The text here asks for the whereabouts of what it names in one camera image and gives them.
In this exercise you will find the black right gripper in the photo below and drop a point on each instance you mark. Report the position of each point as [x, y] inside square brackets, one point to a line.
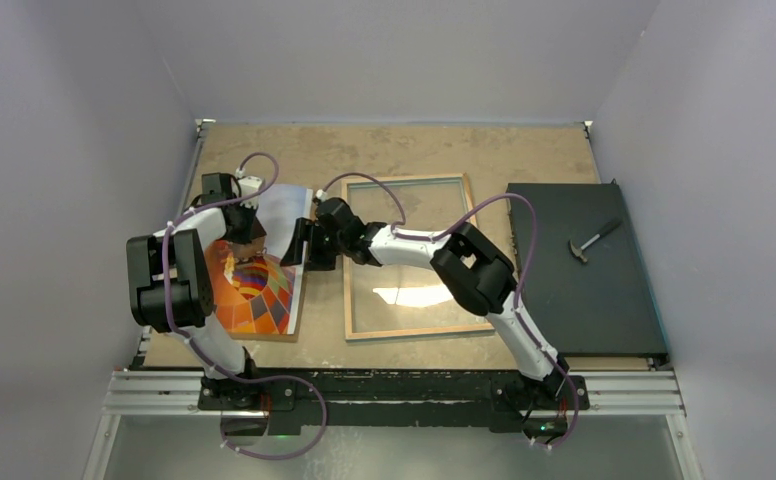
[317, 262]

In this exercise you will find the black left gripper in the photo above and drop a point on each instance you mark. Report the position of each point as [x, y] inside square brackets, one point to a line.
[245, 237]

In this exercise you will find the blue wooden picture frame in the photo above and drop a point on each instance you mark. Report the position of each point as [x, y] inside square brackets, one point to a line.
[408, 258]

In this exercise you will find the hot air balloon photo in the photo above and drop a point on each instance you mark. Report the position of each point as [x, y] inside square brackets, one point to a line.
[278, 210]

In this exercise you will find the clear acrylic glazing sheet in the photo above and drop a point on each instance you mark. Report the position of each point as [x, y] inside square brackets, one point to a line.
[408, 285]

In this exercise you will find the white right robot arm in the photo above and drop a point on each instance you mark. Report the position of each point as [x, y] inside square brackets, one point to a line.
[478, 275]

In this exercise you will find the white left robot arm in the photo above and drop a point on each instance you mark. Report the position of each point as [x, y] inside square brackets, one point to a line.
[170, 287]

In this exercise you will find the small black hammer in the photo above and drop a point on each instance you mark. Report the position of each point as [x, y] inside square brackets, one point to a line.
[577, 251]

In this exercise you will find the dark green flat box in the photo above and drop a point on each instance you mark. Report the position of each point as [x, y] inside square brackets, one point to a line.
[604, 308]

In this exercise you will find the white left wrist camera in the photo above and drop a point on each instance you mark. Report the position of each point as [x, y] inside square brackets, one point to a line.
[249, 188]

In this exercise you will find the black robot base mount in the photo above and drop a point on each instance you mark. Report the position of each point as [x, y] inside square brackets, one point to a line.
[501, 401]

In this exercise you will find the aluminium front rail frame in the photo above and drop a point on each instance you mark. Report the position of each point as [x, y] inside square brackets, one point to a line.
[635, 428]

